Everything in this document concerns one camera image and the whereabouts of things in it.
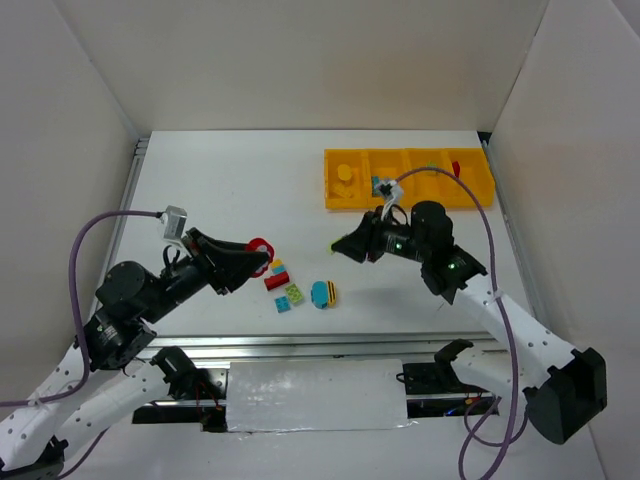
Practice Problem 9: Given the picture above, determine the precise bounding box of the yellow long lego brick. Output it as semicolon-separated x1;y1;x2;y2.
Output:
331;183;354;200

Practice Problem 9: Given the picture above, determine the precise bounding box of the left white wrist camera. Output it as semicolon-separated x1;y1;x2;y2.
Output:
160;205;187;244

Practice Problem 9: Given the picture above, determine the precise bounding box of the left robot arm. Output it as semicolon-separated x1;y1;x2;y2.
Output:
1;228;275;479

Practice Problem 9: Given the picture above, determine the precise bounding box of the teal long lego brick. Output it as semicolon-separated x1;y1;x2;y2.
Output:
371;176;380;197

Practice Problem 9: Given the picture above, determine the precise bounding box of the lime green lego plate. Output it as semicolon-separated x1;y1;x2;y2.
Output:
285;283;304;305

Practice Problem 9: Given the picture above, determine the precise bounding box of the aluminium front rail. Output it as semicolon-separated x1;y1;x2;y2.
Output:
139;332;502;362

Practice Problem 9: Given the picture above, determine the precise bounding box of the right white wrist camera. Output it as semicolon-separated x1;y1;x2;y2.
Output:
375;179;404;219

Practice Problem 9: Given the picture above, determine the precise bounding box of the white foil covered panel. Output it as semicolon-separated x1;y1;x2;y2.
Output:
226;359;410;433

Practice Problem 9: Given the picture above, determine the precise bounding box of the teal square lego plate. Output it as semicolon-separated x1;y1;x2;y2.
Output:
274;296;291;313

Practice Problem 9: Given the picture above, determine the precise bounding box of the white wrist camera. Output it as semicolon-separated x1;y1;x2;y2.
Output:
160;205;187;244
375;179;404;219

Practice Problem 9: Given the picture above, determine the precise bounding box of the round yellow lego brick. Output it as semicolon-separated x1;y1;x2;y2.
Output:
337;164;353;183

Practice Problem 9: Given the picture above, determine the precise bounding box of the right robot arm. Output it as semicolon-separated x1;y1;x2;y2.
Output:
331;201;607;445

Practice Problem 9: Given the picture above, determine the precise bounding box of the aluminium right rail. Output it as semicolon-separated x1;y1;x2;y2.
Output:
477;131;540;314

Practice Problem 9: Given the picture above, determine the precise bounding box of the teal rounded lego brick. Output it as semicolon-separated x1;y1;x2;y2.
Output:
310;281;329;310

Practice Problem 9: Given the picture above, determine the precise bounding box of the yellow four-compartment bin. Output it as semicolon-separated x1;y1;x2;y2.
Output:
324;148;495;211

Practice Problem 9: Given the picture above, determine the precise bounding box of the aluminium rail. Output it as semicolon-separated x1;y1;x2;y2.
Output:
477;131;540;314
84;134;151;326
139;332;502;362

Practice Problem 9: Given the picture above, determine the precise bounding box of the red arch lego brick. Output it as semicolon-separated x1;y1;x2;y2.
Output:
264;272;290;291

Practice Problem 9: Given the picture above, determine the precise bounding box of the aluminium left rail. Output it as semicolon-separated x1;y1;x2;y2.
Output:
84;134;151;326

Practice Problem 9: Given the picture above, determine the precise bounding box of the red flower lego brick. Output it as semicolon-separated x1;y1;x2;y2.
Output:
246;237;275;278

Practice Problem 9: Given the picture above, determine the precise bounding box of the yellow black striped lego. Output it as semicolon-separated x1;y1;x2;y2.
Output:
326;281;337;308

